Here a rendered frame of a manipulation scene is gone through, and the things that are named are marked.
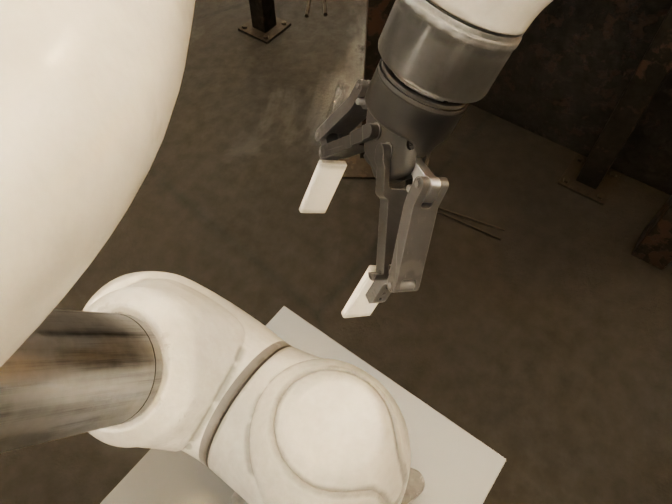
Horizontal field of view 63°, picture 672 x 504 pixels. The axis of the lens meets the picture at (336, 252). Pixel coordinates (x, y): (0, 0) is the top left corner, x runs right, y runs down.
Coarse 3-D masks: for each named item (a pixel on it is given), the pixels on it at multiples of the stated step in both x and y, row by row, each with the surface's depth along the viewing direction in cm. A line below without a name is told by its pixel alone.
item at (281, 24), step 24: (264, 0) 178; (264, 24) 184; (288, 24) 189; (648, 48) 116; (648, 72) 119; (624, 96) 126; (648, 96) 122; (624, 120) 130; (600, 144) 138; (576, 168) 153; (600, 168) 143; (576, 192) 149; (600, 192) 148
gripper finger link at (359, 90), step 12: (360, 84) 47; (360, 96) 48; (348, 108) 49; (360, 108) 49; (336, 120) 51; (348, 120) 51; (360, 120) 52; (324, 132) 54; (336, 132) 54; (348, 132) 54
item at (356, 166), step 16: (368, 0) 115; (384, 0) 115; (368, 16) 118; (384, 16) 118; (368, 32) 121; (368, 48) 125; (368, 64) 128; (352, 160) 155; (352, 176) 151; (368, 176) 151
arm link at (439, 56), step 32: (416, 0) 35; (384, 32) 38; (416, 32) 36; (448, 32) 34; (480, 32) 34; (416, 64) 36; (448, 64) 36; (480, 64) 36; (448, 96) 37; (480, 96) 39
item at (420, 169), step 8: (416, 160) 42; (416, 168) 42; (424, 168) 42; (416, 176) 42; (432, 176) 41; (432, 184) 40; (440, 184) 41; (432, 192) 41; (424, 200) 41; (432, 200) 42
